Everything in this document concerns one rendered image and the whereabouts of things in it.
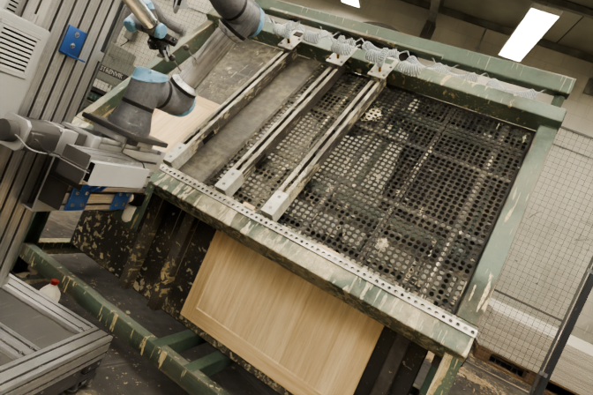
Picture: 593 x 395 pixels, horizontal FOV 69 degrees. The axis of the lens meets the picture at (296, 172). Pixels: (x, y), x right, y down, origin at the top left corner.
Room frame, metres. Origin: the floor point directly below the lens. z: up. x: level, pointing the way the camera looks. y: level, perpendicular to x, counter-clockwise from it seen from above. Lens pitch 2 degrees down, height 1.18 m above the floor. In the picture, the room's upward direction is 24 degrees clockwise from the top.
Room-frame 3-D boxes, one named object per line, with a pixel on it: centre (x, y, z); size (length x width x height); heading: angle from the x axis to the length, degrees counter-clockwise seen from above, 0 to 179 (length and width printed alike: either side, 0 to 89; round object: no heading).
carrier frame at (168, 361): (2.50, -0.04, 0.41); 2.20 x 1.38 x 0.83; 66
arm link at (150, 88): (1.57, 0.62, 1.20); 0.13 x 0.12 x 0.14; 149
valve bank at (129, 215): (2.03, 0.83, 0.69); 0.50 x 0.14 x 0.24; 66
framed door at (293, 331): (1.93, -0.17, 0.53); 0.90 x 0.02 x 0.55; 66
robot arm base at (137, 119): (1.57, 0.62, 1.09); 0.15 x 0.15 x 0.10
